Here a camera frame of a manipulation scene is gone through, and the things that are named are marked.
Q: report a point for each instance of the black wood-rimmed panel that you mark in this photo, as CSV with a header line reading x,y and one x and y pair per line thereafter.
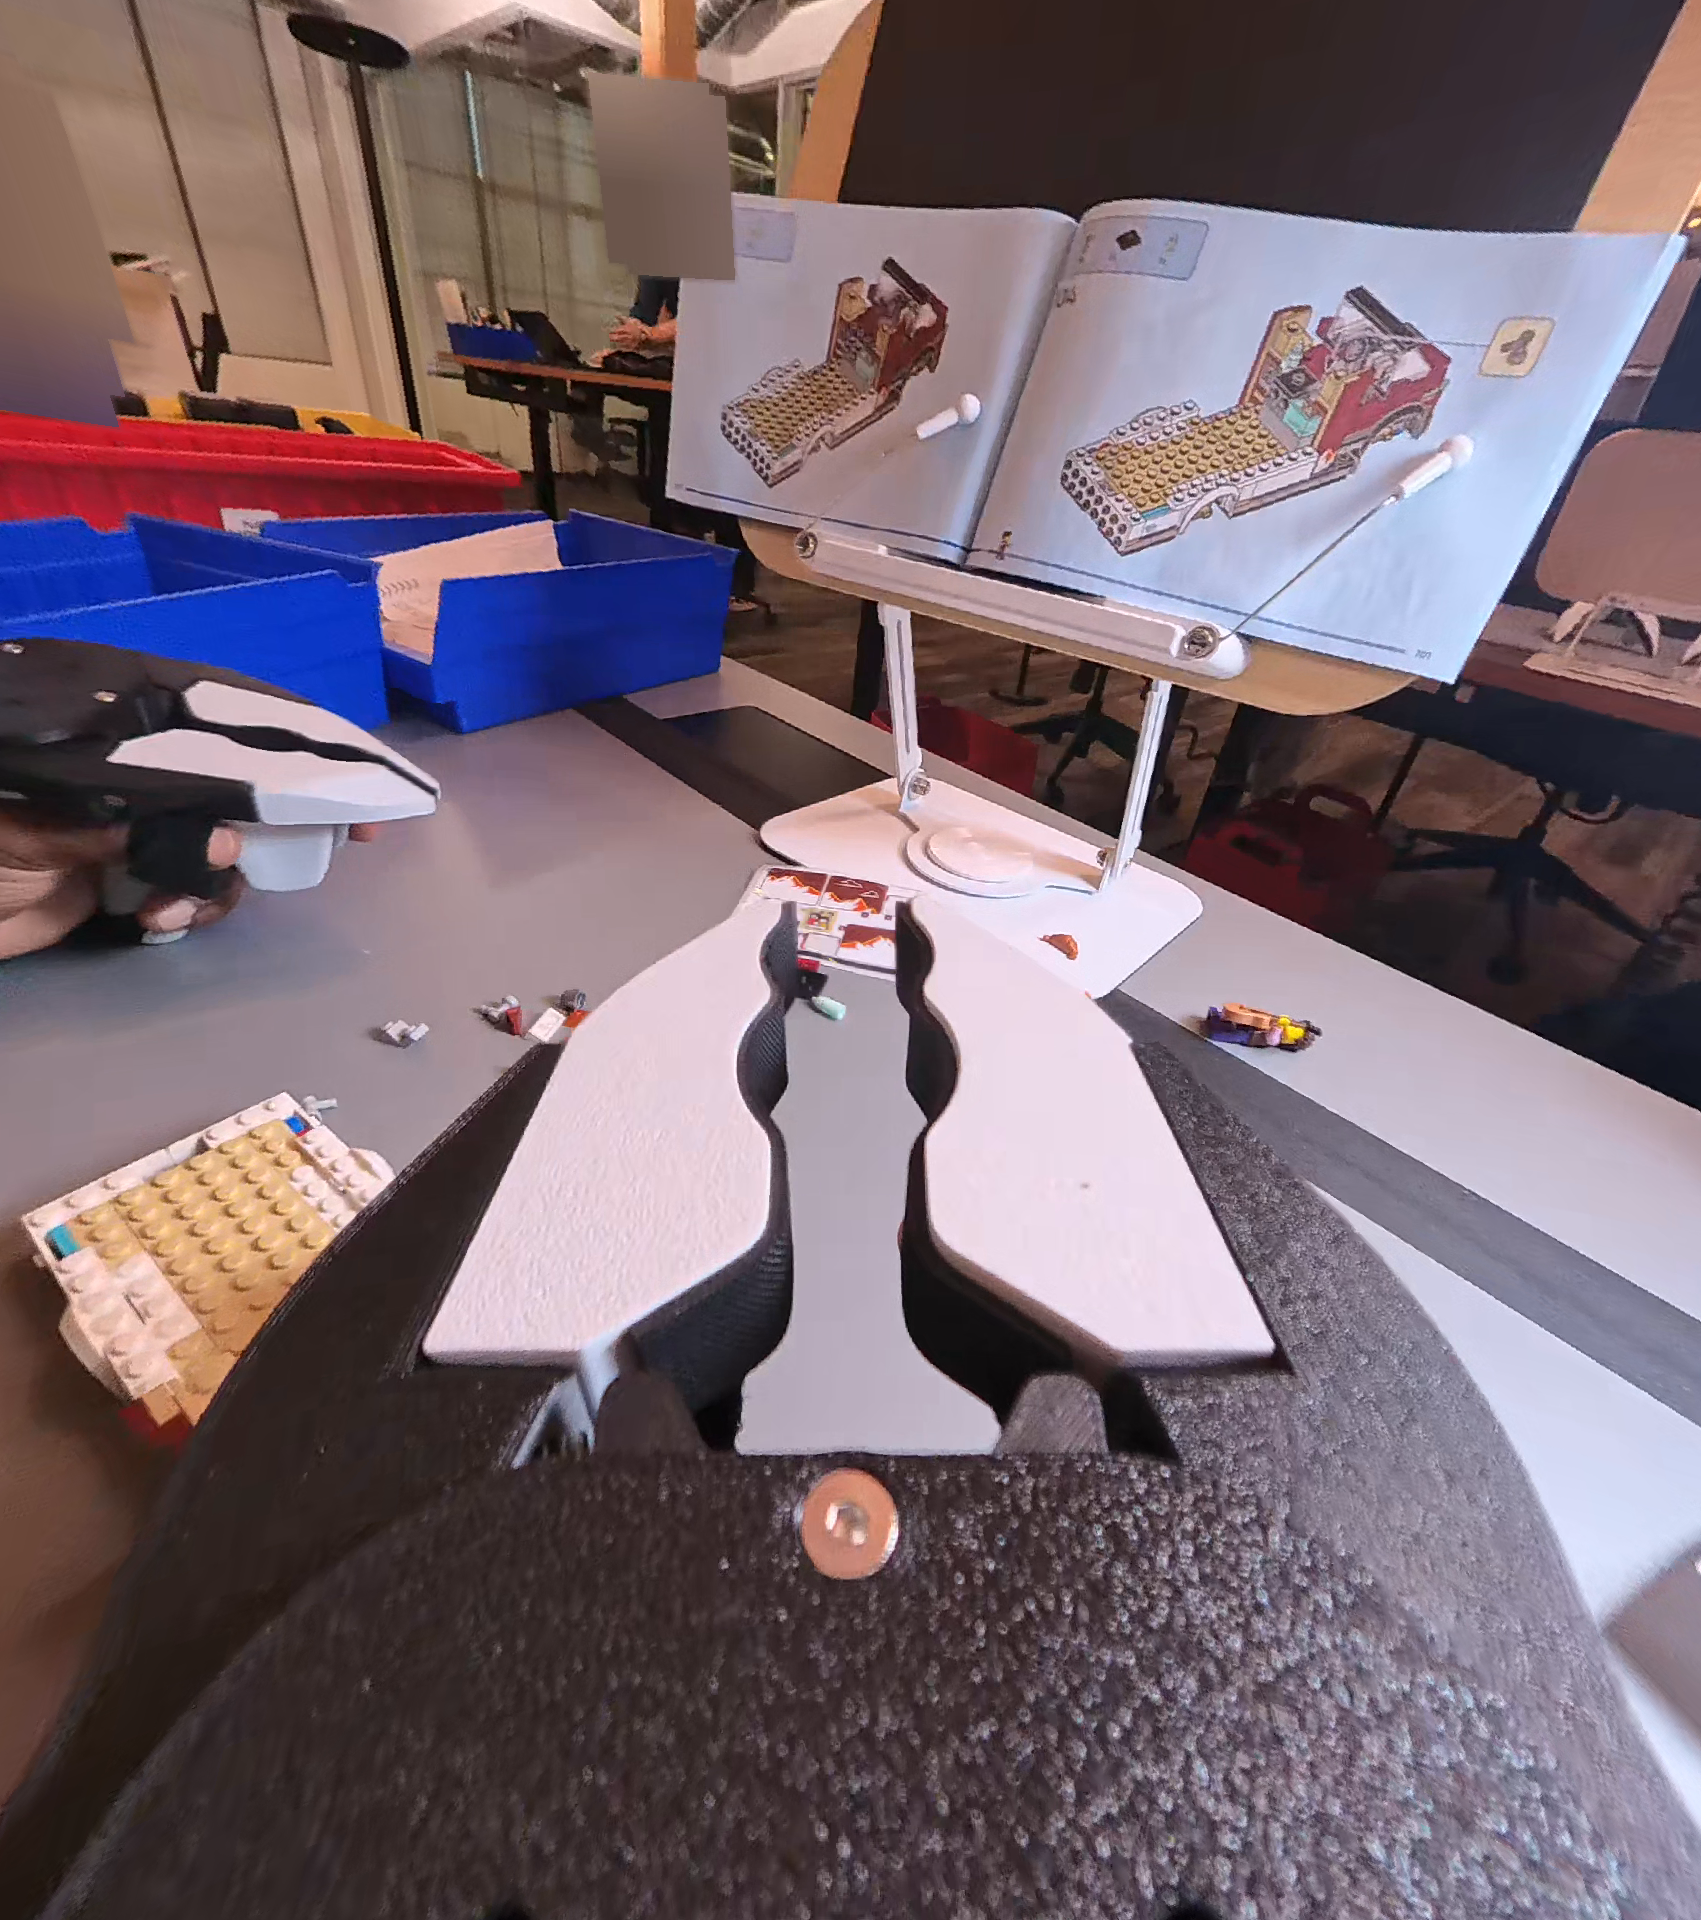
x,y
1240,105

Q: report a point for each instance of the purple toy minifigure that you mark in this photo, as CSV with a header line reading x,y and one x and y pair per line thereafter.
x,y
1264,1024

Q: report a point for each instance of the red storage bin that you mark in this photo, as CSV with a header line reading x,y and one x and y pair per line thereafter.
x,y
190,472

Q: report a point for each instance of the yellow storage bin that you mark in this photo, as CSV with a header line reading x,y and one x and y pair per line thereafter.
x,y
340,425

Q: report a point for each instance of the black floor lamp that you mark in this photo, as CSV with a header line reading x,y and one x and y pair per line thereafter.
x,y
349,33

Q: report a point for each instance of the instruction booklet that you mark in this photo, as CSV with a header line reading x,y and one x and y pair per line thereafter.
x,y
1540,451

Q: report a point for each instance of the black office chair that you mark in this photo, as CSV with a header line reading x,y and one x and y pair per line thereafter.
x,y
1518,863

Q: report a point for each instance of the white slope brick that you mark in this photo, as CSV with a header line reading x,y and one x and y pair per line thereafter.
x,y
552,1027

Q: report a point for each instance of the spiral bound booklet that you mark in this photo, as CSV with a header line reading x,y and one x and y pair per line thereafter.
x,y
475,579

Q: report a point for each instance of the wooden book stand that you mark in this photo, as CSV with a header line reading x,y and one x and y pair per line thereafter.
x,y
1676,511

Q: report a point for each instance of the grey desk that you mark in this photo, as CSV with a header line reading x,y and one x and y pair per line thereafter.
x,y
491,841

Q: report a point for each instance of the red backpack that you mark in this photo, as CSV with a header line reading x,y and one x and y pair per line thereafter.
x,y
1285,863

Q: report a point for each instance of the blue storage bin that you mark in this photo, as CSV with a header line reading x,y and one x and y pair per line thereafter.
x,y
566,645
235,660

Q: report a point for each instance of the white book stand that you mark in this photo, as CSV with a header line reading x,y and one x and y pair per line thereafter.
x,y
985,854

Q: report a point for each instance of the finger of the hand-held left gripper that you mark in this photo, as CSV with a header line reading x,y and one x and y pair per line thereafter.
x,y
310,788
272,708

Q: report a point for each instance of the sticker sheet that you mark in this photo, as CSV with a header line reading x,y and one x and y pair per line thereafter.
x,y
836,888

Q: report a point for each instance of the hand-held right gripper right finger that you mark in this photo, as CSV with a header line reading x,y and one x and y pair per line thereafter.
x,y
1076,1185

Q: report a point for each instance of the toy brick camper van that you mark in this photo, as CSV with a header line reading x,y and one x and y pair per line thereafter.
x,y
213,1214

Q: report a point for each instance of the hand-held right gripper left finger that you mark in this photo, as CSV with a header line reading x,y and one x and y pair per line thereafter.
x,y
625,1170

